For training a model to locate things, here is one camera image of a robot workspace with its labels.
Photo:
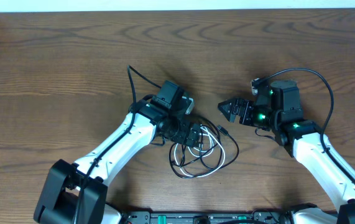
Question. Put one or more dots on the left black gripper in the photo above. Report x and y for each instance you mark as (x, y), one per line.
(183, 137)

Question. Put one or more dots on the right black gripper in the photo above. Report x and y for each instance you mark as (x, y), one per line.
(247, 106)

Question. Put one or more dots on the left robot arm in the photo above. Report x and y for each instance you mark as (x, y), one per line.
(76, 192)

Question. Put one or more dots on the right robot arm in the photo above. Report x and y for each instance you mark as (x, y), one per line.
(277, 108)

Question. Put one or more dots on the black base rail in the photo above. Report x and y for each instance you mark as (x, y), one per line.
(256, 216)

